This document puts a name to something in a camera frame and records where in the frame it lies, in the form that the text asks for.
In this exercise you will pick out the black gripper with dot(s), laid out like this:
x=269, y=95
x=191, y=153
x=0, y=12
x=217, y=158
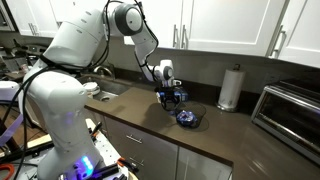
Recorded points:
x=170, y=92

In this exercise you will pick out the small blue snack packet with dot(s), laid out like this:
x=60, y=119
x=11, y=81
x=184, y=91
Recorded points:
x=172, y=112

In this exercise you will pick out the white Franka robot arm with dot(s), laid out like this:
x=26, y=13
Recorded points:
x=60, y=110

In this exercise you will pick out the pile of blue packets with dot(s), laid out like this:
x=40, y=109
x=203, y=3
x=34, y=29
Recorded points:
x=185, y=117

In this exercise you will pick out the grey lower drawer front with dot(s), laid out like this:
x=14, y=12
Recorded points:
x=153, y=156

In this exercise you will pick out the stainless steel sink basin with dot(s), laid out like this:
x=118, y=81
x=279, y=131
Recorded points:
x=113, y=87

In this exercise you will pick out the white paper towel roll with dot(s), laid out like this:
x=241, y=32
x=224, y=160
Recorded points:
x=230, y=88

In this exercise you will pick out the grey lower cabinet door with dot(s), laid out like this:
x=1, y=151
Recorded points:
x=200, y=166

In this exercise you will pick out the metal sink faucet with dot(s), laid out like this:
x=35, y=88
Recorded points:
x=104, y=70

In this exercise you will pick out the wide white upper cabinet door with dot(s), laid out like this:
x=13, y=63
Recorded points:
x=230, y=23

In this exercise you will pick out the stainless steel toaster oven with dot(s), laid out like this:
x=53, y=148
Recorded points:
x=290, y=116

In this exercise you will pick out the white appliance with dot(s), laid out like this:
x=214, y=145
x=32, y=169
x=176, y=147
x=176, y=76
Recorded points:
x=8, y=90

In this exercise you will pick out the small white cabinet door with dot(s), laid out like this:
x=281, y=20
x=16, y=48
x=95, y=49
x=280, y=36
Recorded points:
x=23, y=15

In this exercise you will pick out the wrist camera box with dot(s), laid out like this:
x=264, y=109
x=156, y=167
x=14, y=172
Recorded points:
x=176, y=82

